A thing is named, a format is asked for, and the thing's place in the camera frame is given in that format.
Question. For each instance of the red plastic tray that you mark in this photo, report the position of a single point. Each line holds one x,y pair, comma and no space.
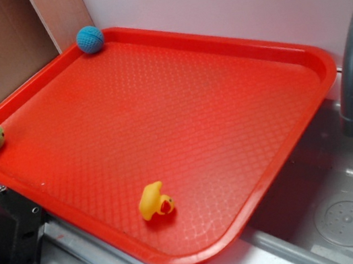
214,119

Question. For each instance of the yellow rubber duck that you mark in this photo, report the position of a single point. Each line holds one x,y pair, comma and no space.
152,201

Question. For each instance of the grey toy sink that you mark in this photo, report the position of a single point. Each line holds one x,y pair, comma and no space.
307,215

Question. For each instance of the blue textured ball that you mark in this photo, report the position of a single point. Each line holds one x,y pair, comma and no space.
90,39

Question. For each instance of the light wooden board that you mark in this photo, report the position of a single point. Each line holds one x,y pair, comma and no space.
62,19

